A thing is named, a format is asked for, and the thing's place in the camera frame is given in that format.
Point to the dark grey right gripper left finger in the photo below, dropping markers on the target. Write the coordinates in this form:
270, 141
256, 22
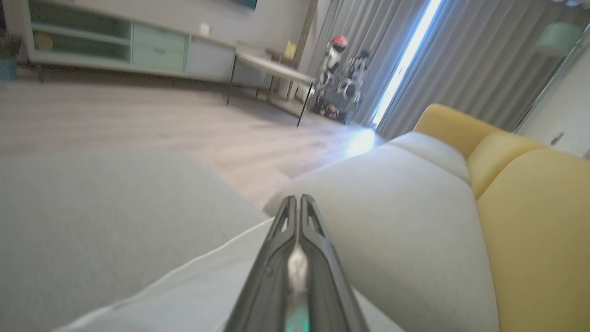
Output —
267, 286

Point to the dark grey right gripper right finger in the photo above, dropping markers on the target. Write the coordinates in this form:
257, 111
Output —
329, 290

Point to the red jersey with white sleeves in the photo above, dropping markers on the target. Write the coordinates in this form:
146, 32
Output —
184, 299

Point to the long cream sofa seat cushion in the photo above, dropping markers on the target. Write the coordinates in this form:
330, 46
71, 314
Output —
405, 230

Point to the short cream sofa seat cushion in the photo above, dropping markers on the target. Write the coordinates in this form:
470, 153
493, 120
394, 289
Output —
428, 150

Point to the wheeled robot with red head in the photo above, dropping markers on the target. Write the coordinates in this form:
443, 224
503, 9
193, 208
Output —
339, 87

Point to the long yellow sofa back cushion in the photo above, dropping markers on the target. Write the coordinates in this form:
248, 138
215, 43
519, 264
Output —
447, 124

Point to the small yellow sofa back cushion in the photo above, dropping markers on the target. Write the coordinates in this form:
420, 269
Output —
498, 157

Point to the large yellow sofa back cushion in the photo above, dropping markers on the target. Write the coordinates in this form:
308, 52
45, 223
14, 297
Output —
544, 253

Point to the white table with black legs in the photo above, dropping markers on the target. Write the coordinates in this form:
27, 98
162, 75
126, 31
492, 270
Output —
272, 67

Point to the small yellow object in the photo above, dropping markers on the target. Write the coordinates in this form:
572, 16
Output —
289, 50

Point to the pale green media cabinet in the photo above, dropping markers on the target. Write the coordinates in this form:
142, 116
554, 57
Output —
156, 50

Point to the small white object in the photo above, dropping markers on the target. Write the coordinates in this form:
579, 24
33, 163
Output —
204, 30

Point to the grey pleated curtain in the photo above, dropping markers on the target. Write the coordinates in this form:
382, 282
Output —
474, 69
368, 27

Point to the round beige ornament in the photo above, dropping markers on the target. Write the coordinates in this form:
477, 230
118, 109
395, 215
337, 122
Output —
43, 41

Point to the blue basket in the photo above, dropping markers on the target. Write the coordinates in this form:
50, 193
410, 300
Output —
7, 69

